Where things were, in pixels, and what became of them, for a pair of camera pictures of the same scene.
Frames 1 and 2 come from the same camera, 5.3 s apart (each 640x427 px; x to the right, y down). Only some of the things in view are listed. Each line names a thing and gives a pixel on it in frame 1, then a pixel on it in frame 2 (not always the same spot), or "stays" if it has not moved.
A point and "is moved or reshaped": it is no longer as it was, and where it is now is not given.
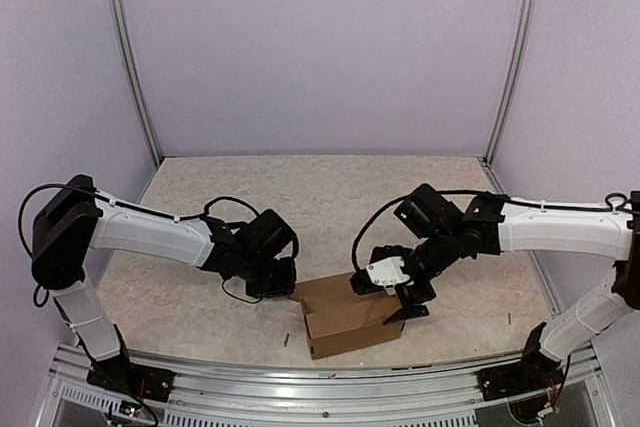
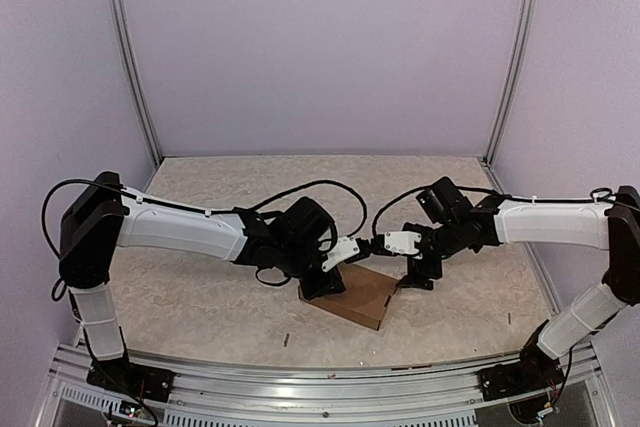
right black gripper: (408, 297) -> (413, 279)
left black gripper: (285, 286) -> (325, 286)
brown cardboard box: (338, 319) is moved or reshaped
